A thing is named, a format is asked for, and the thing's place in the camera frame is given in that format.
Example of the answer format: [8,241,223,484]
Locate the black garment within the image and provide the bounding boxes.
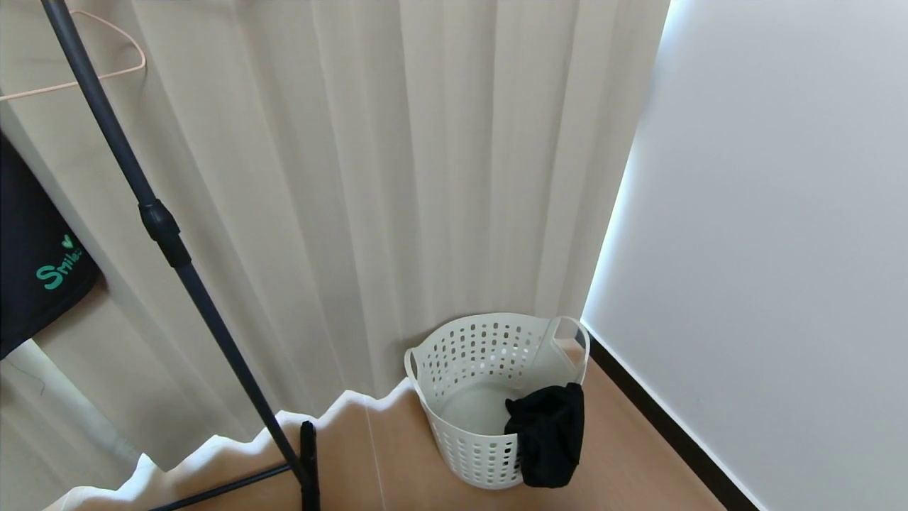
[505,382,586,489]

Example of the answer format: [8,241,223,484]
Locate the black shorts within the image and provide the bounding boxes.
[0,131,101,359]

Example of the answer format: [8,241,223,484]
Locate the white laundry basket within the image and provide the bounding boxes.
[404,312,591,490]

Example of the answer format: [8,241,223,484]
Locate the black clothes rack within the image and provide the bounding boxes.
[39,0,321,511]

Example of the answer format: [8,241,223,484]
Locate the pink clothes hanger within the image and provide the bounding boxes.
[0,9,146,101]

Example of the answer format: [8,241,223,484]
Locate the beige curtain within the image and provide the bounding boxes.
[0,0,671,473]
[0,341,143,511]

